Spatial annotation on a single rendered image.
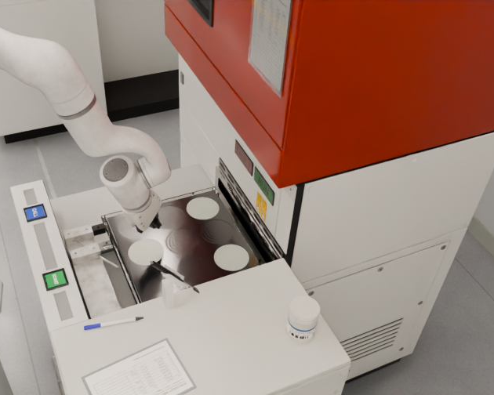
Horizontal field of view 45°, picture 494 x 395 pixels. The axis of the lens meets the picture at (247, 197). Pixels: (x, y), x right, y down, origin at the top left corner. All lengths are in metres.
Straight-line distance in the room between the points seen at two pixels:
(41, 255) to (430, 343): 1.75
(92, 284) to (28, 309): 1.14
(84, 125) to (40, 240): 0.51
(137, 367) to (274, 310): 0.36
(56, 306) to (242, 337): 0.46
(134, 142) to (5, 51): 0.33
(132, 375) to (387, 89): 0.86
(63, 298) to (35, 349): 1.12
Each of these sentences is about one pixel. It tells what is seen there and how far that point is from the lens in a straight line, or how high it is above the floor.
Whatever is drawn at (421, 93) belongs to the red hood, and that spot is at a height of 1.42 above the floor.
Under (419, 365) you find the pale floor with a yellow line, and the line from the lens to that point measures 2.72.
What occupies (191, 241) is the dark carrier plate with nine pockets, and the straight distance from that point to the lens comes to 1.75.
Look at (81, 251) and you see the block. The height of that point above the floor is 0.91.
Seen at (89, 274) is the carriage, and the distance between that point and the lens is 1.72.
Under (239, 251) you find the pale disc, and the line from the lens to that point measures 1.73.
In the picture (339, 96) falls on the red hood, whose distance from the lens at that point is 1.36.
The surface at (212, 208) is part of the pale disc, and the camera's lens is 1.85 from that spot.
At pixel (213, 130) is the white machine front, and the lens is 1.92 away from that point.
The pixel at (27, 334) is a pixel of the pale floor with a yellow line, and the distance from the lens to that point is 2.74.
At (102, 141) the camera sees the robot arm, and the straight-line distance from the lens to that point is 1.35.
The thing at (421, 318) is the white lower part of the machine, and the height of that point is 0.34.
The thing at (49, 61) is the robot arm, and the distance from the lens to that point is 1.24.
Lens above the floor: 2.18
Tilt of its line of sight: 43 degrees down
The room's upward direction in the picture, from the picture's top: 5 degrees clockwise
